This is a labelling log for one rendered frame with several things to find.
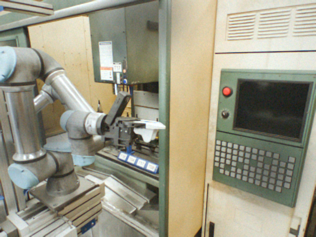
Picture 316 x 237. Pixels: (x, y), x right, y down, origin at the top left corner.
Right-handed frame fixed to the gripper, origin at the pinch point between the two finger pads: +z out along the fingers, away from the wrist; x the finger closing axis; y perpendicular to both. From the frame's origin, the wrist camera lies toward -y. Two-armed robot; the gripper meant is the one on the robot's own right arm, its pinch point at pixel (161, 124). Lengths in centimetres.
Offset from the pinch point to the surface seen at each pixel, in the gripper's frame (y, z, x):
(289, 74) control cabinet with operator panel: -20, 40, -57
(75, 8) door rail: -49, -64, -37
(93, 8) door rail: -47, -50, -33
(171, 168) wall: 29, -8, -40
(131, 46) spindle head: -43, -63, -97
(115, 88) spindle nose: -9, -90, -117
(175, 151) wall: 20.1, -7.1, -41.9
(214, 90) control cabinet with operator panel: -11, 6, -72
